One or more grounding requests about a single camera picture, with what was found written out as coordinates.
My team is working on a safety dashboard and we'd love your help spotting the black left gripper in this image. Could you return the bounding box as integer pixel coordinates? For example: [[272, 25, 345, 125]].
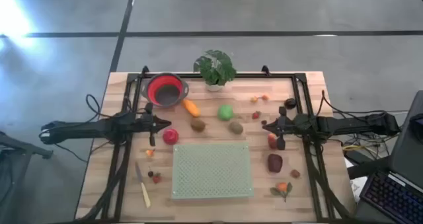
[[140, 102, 172, 147]]

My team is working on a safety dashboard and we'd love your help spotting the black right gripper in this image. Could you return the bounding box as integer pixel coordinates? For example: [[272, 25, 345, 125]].
[[262, 106, 297, 151]]

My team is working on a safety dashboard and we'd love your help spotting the big red apple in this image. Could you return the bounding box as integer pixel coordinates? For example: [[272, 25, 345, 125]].
[[162, 128, 180, 145]]

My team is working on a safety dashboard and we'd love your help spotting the yellow-orange mango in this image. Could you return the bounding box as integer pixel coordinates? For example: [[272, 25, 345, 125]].
[[181, 98, 202, 118]]

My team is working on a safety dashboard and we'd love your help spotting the red grey collapsible colander bowl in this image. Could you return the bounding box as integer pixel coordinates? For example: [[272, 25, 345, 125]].
[[141, 72, 190, 108]]

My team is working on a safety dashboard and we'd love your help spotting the brown kiwi fruit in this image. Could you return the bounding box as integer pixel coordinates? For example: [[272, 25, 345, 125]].
[[190, 117, 207, 133], [228, 120, 245, 135]]

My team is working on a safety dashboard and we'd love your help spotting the dark red bell pepper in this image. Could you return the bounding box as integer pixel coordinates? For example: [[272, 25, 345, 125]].
[[267, 153, 284, 174]]

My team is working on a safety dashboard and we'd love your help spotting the orange tangerine with leaves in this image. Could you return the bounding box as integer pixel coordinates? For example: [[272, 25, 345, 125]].
[[269, 181, 293, 203]]

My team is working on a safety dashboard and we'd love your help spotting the green plant in white pot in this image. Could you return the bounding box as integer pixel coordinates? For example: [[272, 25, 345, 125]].
[[193, 49, 237, 93]]

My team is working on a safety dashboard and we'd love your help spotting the white paper sheet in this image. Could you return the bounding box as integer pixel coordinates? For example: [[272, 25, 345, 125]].
[[345, 157, 365, 202]]

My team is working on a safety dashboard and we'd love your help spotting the black bar beside table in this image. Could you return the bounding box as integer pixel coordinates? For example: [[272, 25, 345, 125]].
[[346, 157, 391, 180]]

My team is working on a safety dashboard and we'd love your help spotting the laptop with backlit keyboard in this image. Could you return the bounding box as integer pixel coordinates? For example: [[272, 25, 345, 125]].
[[353, 90, 423, 224]]

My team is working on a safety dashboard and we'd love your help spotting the black floor stand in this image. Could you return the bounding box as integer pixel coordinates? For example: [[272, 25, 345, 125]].
[[0, 130, 54, 215]]

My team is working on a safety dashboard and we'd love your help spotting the black aluminium table frame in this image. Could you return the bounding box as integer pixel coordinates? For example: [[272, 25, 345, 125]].
[[74, 65, 354, 223]]

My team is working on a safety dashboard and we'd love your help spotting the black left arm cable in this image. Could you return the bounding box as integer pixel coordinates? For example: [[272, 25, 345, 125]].
[[85, 93, 115, 119]]

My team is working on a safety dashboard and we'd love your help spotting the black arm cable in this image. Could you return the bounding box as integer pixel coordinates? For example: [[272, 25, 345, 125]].
[[319, 89, 410, 116], [85, 93, 115, 119]]

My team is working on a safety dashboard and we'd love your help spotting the knife with wooden handle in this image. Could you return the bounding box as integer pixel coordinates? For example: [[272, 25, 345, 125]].
[[134, 161, 152, 209]]

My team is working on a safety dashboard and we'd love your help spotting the yellow cable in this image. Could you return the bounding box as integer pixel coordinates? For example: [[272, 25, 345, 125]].
[[342, 143, 368, 152]]

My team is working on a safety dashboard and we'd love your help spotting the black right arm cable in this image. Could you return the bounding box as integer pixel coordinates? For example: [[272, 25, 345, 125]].
[[319, 89, 410, 116]]

